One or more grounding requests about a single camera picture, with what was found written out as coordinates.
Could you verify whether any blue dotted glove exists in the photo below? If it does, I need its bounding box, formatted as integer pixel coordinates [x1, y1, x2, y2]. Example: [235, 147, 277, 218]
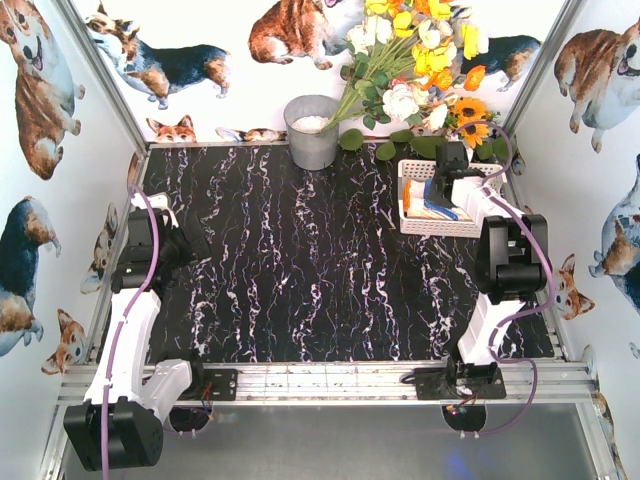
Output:
[423, 179, 460, 221]

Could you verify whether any white glove orange cuff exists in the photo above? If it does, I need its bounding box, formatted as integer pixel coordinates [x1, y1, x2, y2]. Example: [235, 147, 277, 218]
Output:
[405, 179, 430, 219]

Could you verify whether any yellow coated glove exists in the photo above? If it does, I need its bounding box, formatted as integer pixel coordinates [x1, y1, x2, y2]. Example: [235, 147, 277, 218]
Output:
[402, 181, 411, 214]

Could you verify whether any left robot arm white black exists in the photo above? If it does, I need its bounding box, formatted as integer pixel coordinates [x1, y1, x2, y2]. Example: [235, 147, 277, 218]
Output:
[63, 206, 210, 476]

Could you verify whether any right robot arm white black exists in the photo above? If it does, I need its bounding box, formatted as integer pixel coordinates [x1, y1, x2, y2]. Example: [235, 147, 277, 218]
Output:
[425, 142, 552, 366]

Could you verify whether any white perforated storage basket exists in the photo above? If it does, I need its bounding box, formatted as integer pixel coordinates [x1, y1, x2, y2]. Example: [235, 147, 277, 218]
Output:
[398, 159, 524, 238]

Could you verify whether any artificial flower bouquet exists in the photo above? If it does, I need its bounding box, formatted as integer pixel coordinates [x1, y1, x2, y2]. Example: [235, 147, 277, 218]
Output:
[322, 1, 498, 158]

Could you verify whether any grey metal bucket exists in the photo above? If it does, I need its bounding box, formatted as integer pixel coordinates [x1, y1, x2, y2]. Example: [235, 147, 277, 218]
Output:
[283, 95, 339, 171]

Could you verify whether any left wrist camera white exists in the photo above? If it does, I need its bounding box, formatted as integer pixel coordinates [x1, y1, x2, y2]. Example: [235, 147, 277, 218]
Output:
[131, 193, 179, 227]

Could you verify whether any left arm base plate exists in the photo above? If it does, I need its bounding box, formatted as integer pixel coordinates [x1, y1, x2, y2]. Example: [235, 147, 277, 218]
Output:
[178, 368, 238, 402]

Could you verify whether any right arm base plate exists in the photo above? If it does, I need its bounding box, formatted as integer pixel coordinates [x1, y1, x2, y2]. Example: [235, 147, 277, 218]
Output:
[414, 368, 507, 400]

